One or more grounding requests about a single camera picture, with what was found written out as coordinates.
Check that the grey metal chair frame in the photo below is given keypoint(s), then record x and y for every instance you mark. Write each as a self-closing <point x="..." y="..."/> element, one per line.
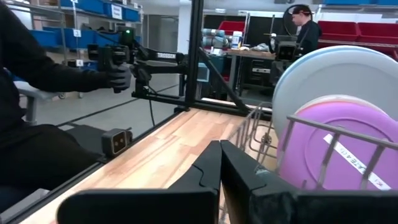
<point x="31" y="93"/>

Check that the large light blue plate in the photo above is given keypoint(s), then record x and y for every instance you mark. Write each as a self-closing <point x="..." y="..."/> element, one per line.
<point x="301" y="58"/>

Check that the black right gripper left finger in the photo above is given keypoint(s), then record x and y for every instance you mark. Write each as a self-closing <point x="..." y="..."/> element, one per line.
<point x="205" y="174"/>

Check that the person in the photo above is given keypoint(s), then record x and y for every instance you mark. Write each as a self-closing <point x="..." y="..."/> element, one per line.
<point x="309" y="37"/>
<point x="31" y="140"/>

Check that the black metal table frame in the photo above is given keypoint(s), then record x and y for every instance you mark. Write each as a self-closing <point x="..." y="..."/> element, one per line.
<point x="195" y="62"/>

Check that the red storage bin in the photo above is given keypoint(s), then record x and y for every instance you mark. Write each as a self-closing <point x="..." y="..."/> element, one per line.
<point x="230" y="27"/>
<point x="337" y="30"/>
<point x="377" y="32"/>

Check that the large grey plate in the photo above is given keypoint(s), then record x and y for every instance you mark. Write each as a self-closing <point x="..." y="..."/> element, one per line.
<point x="335" y="74"/>

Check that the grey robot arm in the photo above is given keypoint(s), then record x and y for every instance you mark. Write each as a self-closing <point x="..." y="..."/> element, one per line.
<point x="214" y="37"/>

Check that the small purple plate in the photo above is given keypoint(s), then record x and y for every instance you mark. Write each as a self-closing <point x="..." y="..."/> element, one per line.
<point x="311" y="155"/>

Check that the blue storage bin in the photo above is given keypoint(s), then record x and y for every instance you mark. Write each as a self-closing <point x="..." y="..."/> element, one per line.
<point x="84" y="5"/>
<point x="46" y="38"/>
<point x="88" y="37"/>
<point x="130" y="14"/>
<point x="104" y="39"/>

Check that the black depth camera box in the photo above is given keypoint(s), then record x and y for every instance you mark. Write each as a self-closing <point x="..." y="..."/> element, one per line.
<point x="116" y="141"/>

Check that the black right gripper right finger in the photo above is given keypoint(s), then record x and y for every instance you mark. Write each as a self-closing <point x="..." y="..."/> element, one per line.
<point x="239" y="174"/>

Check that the person's hand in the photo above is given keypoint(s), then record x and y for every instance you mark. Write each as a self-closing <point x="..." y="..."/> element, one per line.
<point x="119" y="77"/>

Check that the wooden workbench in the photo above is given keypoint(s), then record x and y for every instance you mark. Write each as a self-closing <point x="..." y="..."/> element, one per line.
<point x="248" y="53"/>

